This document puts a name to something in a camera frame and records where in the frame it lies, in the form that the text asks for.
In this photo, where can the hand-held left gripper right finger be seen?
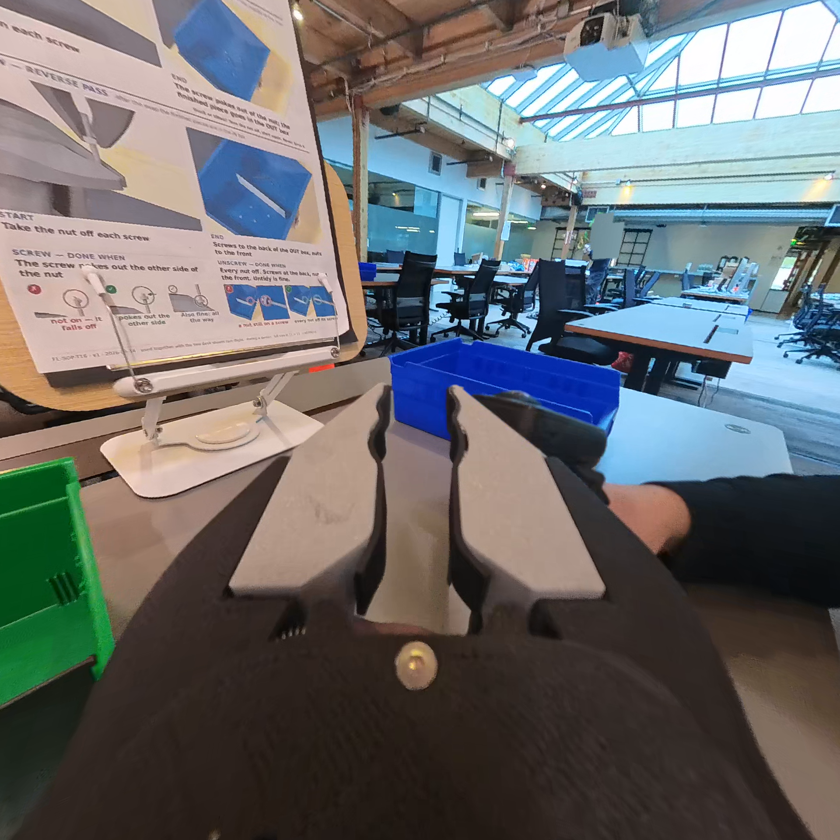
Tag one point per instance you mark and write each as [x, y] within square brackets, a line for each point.
[518, 518]

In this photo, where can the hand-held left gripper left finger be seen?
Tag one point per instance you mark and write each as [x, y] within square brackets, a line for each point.
[315, 518]

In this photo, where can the blue plastic bin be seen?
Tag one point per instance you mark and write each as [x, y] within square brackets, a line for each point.
[499, 374]
[369, 271]

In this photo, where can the green plastic bin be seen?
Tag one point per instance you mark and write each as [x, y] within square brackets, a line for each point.
[39, 571]

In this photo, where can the person's right forearm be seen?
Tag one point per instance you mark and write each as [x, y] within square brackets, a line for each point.
[761, 531]

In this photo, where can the grey desk with wooden edge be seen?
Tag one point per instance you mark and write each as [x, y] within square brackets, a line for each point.
[656, 328]

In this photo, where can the person's right hand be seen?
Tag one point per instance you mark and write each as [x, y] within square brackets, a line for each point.
[649, 515]

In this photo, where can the group of black office chairs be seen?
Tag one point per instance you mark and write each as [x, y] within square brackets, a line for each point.
[469, 295]

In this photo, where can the printed instruction sheet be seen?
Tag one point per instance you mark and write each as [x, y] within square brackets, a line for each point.
[131, 197]

